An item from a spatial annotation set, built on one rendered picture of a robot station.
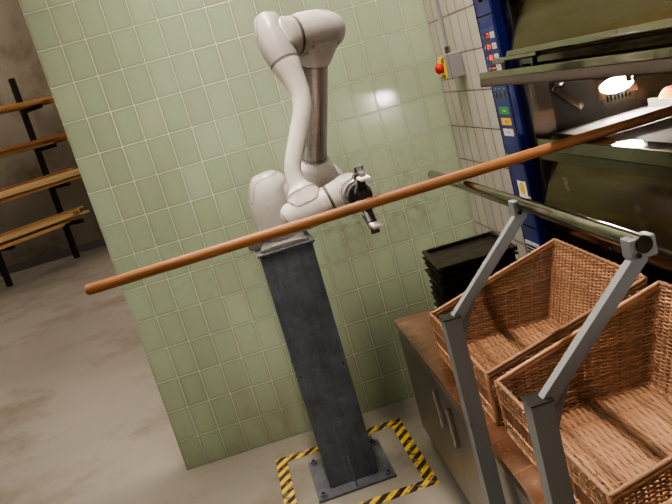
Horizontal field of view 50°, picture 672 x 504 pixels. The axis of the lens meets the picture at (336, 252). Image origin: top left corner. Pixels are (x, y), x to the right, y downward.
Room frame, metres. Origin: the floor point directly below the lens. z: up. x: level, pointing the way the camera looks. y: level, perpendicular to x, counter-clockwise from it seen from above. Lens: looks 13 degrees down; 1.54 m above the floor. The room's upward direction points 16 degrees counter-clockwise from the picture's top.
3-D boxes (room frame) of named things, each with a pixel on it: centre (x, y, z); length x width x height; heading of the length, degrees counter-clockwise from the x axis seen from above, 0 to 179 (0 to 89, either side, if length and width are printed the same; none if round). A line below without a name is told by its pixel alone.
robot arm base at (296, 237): (2.66, 0.20, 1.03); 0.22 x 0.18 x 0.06; 97
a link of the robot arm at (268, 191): (2.67, 0.18, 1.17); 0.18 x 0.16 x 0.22; 121
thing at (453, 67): (2.90, -0.64, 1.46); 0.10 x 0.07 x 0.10; 5
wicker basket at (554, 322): (1.96, -0.49, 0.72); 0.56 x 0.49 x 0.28; 4
